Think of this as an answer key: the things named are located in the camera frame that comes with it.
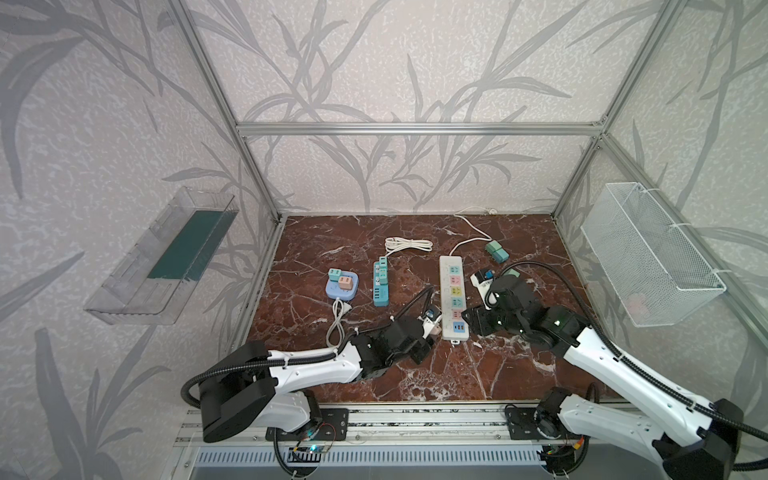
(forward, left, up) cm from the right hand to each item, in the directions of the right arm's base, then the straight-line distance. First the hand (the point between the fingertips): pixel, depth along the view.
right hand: (470, 302), depth 77 cm
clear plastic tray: (-2, +71, +15) cm, 73 cm away
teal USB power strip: (+12, +25, -15) cm, 32 cm away
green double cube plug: (+28, -17, -16) cm, 37 cm away
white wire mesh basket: (-3, -35, +18) cm, 40 cm away
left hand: (-3, +9, -7) cm, 11 cm away
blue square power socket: (+12, +40, -15) cm, 45 cm away
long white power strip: (+9, +2, -15) cm, 17 cm away
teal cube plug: (+15, +40, -10) cm, 44 cm away
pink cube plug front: (+13, +36, -11) cm, 40 cm away
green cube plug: (+20, -20, -16) cm, 32 cm away
